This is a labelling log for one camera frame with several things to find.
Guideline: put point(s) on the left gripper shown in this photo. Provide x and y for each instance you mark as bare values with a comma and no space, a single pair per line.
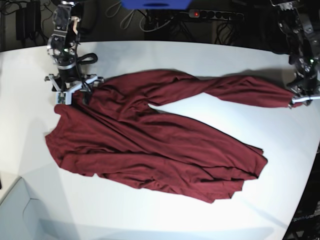
307,86

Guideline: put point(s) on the blue box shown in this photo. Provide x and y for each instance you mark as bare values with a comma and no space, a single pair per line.
156,4

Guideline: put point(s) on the black box on floor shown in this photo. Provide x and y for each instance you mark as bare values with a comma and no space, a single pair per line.
28,21

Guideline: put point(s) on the black power strip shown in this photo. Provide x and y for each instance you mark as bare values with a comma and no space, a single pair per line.
215,15

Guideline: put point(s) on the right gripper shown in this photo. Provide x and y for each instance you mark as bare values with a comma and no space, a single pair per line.
68,73

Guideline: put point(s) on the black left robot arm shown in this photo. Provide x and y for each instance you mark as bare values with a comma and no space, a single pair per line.
303,39

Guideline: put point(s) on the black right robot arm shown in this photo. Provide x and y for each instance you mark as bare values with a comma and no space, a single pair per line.
62,47

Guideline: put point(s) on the dark red t-shirt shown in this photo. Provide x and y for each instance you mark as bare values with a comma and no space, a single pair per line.
120,136

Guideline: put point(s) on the white bin at corner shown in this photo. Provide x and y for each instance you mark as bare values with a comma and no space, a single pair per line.
18,217

